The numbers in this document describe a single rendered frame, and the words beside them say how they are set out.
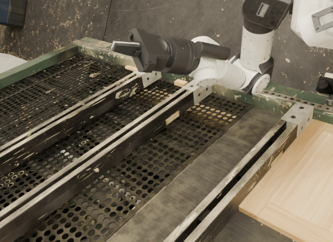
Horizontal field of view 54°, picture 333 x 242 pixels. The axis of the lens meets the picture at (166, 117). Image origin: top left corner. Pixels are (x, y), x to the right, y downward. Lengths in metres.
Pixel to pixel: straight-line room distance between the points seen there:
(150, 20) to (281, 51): 1.23
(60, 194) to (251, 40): 0.72
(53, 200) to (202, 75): 0.57
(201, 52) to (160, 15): 2.16
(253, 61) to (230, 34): 1.48
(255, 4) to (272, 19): 0.06
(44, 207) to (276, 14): 0.82
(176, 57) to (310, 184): 0.53
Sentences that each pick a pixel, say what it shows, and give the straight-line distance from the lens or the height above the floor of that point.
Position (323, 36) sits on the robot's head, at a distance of 0.73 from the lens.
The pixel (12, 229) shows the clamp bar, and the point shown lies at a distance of 1.03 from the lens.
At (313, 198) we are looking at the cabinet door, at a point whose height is 1.18.
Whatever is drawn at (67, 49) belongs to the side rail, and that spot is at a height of 0.97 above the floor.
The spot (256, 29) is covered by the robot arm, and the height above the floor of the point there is 1.29.
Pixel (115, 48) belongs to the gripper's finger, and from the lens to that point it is 0.74.
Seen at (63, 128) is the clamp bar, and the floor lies 1.38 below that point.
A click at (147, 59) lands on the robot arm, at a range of 0.72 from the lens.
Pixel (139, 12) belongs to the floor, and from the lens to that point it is 3.13.
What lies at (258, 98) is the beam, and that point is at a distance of 1.34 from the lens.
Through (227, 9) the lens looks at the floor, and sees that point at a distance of 2.56.
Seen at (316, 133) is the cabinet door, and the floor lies 0.95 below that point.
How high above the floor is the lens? 2.12
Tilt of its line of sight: 51 degrees down
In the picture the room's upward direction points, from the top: 87 degrees counter-clockwise
